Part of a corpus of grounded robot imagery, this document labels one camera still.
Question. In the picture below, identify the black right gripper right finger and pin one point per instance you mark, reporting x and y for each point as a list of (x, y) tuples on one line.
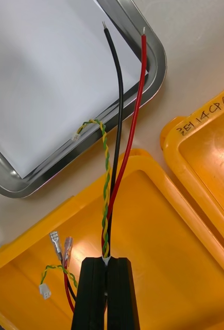
[(120, 296)]

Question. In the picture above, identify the yellow-orange plastic bin with handwriting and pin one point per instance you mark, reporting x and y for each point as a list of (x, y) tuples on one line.
[(209, 154)]

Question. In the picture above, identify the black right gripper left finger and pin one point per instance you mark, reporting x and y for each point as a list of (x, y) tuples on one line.
[(89, 296)]

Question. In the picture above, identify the white sheet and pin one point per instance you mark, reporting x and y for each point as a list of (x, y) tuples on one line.
[(52, 77)]

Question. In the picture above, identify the steel tray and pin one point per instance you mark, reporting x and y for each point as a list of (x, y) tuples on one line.
[(153, 64)]

